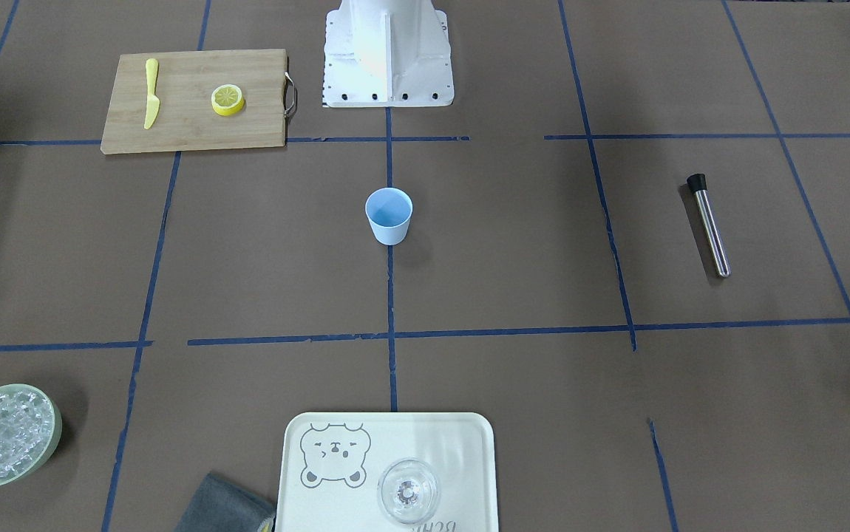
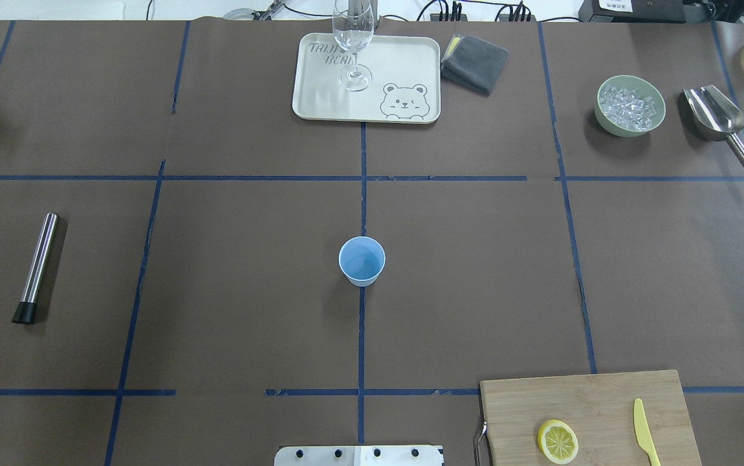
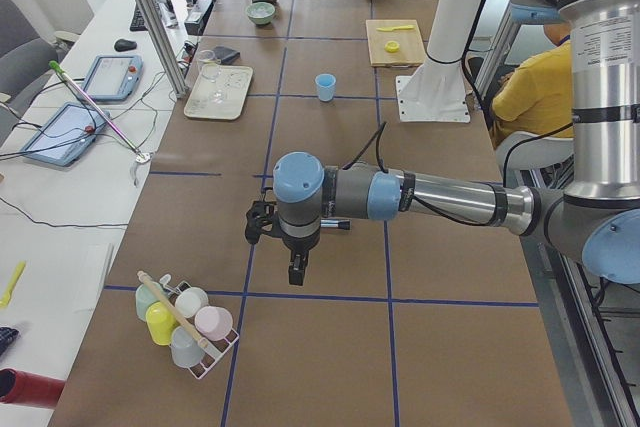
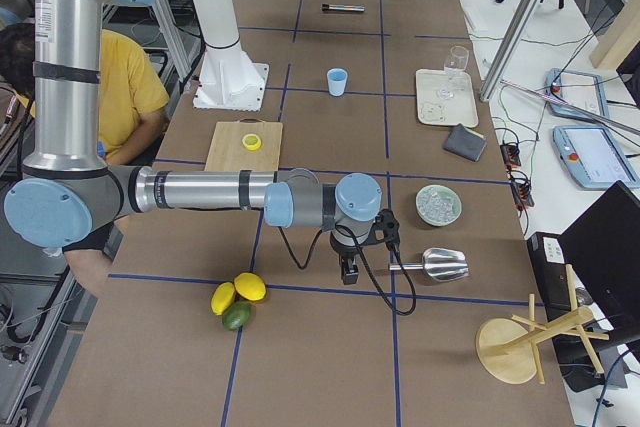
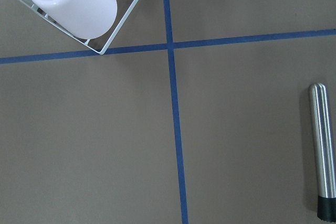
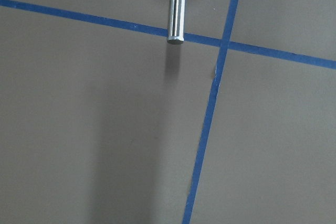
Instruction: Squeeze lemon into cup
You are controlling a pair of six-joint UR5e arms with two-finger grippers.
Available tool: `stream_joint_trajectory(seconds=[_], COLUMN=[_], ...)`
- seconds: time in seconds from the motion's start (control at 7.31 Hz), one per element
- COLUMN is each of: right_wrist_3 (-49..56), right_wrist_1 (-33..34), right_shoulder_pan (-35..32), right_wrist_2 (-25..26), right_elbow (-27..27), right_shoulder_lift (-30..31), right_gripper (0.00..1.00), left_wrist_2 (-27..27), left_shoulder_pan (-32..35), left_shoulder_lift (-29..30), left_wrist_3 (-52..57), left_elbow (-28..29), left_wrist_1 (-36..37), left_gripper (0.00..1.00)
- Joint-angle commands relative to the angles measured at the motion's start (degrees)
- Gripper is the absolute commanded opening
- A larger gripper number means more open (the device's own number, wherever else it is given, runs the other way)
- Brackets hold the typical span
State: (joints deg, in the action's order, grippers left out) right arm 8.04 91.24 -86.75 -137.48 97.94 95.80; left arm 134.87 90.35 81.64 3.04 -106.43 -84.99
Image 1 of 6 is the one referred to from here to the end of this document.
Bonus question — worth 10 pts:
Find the yellow lemon half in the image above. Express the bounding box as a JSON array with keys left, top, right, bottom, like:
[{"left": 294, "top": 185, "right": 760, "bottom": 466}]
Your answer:
[{"left": 210, "top": 84, "right": 245, "bottom": 117}]

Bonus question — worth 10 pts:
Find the steel muddler black tip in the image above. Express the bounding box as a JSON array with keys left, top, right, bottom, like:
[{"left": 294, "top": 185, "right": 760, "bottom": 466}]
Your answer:
[{"left": 686, "top": 173, "right": 732, "bottom": 279}]

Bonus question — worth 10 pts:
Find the light blue cup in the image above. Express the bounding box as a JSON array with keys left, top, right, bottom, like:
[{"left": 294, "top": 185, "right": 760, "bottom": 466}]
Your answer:
[{"left": 364, "top": 186, "right": 414, "bottom": 246}]

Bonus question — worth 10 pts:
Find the white bear tray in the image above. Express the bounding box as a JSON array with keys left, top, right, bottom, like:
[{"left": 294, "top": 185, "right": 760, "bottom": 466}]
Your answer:
[{"left": 274, "top": 413, "right": 500, "bottom": 531}]

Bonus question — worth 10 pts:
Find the clear wine glass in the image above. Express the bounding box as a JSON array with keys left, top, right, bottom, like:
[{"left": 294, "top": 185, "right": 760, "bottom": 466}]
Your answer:
[{"left": 378, "top": 457, "right": 441, "bottom": 526}]

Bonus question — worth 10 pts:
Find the wooden cutting board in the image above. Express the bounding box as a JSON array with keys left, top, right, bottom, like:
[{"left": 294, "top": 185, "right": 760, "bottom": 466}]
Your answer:
[{"left": 101, "top": 50, "right": 290, "bottom": 155}]

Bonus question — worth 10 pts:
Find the yellow plastic knife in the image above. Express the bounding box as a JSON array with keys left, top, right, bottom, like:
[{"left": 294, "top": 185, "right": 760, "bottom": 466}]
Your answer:
[{"left": 143, "top": 58, "right": 160, "bottom": 130}]

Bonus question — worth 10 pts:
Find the grey folded cloth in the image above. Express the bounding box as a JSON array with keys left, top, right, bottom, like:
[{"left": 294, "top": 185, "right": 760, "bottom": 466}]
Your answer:
[{"left": 174, "top": 474, "right": 276, "bottom": 531}]

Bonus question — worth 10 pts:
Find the green bowl of ice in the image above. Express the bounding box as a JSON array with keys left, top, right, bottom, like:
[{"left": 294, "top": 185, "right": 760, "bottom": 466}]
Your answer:
[{"left": 0, "top": 383, "right": 63, "bottom": 487}]

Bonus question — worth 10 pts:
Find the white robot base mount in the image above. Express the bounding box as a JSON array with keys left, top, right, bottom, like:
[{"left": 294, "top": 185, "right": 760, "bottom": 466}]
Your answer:
[{"left": 322, "top": 1, "right": 455, "bottom": 109}]

